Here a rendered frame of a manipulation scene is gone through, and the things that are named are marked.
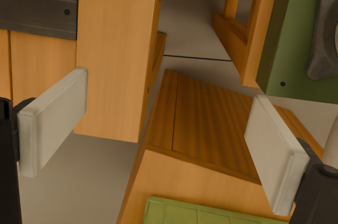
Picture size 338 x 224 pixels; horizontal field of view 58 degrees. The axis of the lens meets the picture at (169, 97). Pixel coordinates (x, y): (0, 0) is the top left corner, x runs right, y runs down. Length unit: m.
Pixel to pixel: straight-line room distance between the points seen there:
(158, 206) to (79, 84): 0.69
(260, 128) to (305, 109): 1.53
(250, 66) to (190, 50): 0.87
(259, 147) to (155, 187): 0.70
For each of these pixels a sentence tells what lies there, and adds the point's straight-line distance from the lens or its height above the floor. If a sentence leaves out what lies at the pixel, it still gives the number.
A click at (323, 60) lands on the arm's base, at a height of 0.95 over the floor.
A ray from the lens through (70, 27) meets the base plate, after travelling 0.61.
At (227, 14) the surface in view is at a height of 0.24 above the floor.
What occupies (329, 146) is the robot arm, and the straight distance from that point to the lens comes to 0.49.
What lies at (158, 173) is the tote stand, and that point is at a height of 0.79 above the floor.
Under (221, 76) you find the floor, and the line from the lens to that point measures 1.54.
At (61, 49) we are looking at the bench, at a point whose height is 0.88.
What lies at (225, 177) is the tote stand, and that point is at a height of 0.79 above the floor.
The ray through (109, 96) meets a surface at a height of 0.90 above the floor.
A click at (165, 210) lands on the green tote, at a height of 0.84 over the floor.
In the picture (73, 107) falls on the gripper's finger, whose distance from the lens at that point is 0.17.
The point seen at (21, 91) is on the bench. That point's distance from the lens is 0.71.
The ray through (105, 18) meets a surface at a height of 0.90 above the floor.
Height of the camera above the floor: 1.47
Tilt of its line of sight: 69 degrees down
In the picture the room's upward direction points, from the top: 171 degrees counter-clockwise
